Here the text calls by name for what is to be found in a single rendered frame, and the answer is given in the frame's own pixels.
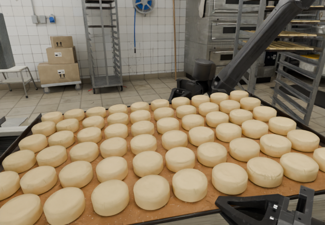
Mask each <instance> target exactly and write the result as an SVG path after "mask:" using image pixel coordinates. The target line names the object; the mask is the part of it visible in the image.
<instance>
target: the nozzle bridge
mask: <svg viewBox="0 0 325 225"><path fill-rule="evenodd" d="M12 67H15V60H14V57H13V53H12V48H11V44H10V40H9V36H8V32H7V28H6V24H5V20H4V16H3V13H0V70H4V69H10V68H12Z"/></svg>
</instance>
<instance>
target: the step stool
mask: <svg viewBox="0 0 325 225"><path fill-rule="evenodd" d="M25 69H27V70H28V72H29V74H30V77H23V76H22V71H23V70H25ZM0 72H2V73H3V75H4V78H5V80H4V81H2V82H1V83H0V84H3V83H7V85H8V87H9V89H10V91H12V89H11V88H10V85H9V83H23V86H24V90H25V95H26V98H28V96H27V92H26V88H25V85H26V84H28V83H29V82H31V81H33V83H34V86H35V88H36V90H38V88H37V87H36V85H35V82H34V80H33V77H32V75H31V73H30V70H29V68H28V67H27V66H15V67H12V68H10V69H4V70H0ZM4 72H20V74H21V77H13V78H8V79H7V78H6V76H5V74H4ZM25 83H26V84H25Z"/></svg>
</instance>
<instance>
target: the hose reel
mask: <svg viewBox="0 0 325 225"><path fill-rule="evenodd" d="M132 2H133V7H134V9H135V12H134V53H136V50H135V13H136V11H137V12H139V13H142V14H144V17H146V14H147V13H149V12H151V11H152V10H153V8H154V6H155V0H132Z"/></svg>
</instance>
